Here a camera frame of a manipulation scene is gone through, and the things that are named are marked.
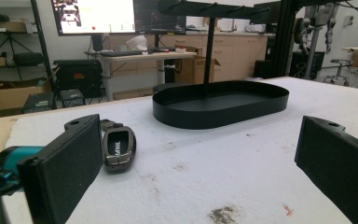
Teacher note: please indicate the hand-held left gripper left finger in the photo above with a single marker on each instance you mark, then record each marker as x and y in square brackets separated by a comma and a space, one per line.
[62, 168]

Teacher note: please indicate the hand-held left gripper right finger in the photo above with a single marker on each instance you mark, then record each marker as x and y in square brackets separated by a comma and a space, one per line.
[338, 165]

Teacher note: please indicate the black car key fob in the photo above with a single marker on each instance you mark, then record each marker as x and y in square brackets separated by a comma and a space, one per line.
[119, 146]

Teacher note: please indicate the black key stand with tray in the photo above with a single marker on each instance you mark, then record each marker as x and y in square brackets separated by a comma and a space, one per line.
[217, 115]

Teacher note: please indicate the flat black box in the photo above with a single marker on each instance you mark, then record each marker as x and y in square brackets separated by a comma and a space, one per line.
[38, 102]

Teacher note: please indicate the small black box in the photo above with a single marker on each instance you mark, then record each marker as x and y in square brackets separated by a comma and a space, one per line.
[72, 97]

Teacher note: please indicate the large cardboard box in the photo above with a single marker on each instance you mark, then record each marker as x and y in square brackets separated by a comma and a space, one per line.
[6, 98]

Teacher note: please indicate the large black equipment case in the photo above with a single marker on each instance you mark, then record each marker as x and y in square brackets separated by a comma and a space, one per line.
[77, 77]

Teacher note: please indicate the metal stool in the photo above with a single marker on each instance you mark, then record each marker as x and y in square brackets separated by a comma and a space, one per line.
[340, 63]

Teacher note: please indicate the white table cloth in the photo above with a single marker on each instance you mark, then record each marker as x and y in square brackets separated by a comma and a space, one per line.
[217, 168]

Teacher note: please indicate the black keyboard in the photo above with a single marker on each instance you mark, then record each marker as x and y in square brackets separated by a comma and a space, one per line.
[121, 53]

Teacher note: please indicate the black metal shelf rack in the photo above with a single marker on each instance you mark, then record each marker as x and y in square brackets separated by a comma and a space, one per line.
[42, 40]

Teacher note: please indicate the white robot on stand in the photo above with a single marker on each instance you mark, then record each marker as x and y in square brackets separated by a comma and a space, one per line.
[315, 28]

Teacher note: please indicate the white desk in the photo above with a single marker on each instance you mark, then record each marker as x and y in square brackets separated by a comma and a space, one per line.
[149, 56]

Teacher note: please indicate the white plastic bag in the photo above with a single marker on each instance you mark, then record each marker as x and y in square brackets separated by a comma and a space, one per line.
[137, 43]

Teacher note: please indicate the wooden cabinet row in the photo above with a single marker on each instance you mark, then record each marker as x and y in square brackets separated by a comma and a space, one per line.
[236, 56]

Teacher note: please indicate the monitor with white screen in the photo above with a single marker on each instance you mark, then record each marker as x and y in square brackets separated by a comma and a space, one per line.
[99, 15]

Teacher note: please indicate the open cardboard box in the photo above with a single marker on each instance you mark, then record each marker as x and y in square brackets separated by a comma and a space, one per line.
[192, 70]

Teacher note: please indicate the dark monitor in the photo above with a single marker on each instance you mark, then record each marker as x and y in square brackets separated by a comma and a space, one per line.
[158, 15]

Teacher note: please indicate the black metal frame post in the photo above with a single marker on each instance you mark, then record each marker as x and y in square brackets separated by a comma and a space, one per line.
[284, 40]

